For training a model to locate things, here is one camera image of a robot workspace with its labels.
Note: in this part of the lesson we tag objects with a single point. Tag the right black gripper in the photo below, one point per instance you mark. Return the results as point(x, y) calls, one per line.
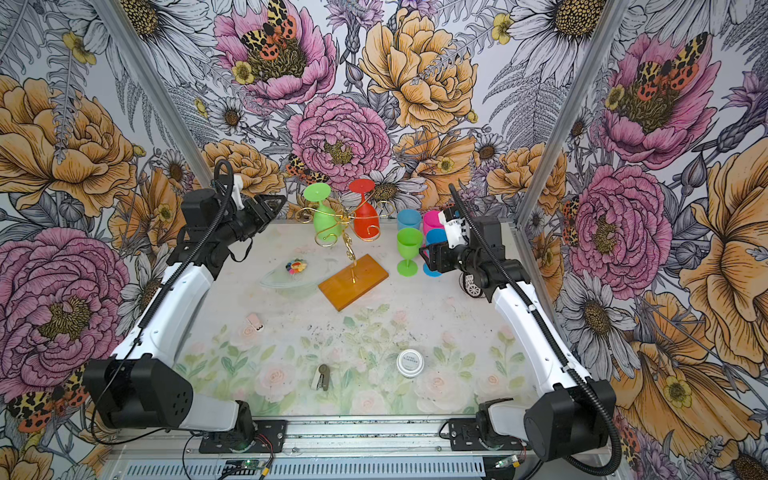
point(438, 253)

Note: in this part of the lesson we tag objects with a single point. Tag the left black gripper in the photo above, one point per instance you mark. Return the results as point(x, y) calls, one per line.
point(270, 210)

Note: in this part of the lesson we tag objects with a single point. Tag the cyan wine glass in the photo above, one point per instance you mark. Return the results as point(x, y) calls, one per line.
point(434, 236)

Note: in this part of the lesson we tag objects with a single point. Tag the green wine glass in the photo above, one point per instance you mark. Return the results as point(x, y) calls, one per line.
point(409, 242)
point(326, 222)

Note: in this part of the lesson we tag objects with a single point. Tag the magenta wine glass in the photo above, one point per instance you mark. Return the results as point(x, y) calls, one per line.
point(431, 221)

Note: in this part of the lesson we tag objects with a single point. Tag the light blue wine glass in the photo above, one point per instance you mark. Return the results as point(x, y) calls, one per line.
point(409, 218)

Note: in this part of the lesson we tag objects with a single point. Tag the red wine glass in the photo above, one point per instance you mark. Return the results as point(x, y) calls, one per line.
point(365, 210)

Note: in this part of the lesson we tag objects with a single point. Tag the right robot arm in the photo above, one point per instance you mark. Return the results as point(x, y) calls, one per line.
point(572, 417)

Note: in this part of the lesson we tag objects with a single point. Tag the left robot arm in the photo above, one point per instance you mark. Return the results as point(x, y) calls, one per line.
point(136, 386)

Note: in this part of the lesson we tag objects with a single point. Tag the orange wooden rack base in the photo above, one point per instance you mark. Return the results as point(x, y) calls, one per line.
point(352, 282)

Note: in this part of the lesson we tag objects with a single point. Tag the white mesh sink strainer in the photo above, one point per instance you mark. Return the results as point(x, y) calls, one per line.
point(470, 288)

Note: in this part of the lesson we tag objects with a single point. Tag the clear dish with candies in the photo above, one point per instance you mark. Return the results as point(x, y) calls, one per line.
point(296, 272)

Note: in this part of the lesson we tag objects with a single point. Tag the white round jar lid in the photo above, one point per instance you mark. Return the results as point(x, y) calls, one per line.
point(410, 363)

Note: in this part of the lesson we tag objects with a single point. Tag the small pink white object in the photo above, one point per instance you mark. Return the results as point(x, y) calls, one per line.
point(254, 321)

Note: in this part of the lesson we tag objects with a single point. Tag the small grey key fob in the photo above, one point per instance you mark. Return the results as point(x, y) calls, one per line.
point(321, 379)

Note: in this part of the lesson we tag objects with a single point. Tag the gold wire glass rack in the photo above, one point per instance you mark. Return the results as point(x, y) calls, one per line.
point(304, 216)

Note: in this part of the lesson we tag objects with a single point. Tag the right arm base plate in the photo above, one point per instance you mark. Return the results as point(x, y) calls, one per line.
point(464, 435)

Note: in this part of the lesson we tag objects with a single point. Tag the aluminium front rail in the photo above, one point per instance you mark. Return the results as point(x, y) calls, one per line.
point(334, 447)

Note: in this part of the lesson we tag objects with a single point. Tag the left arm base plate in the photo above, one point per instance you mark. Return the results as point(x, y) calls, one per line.
point(263, 436)

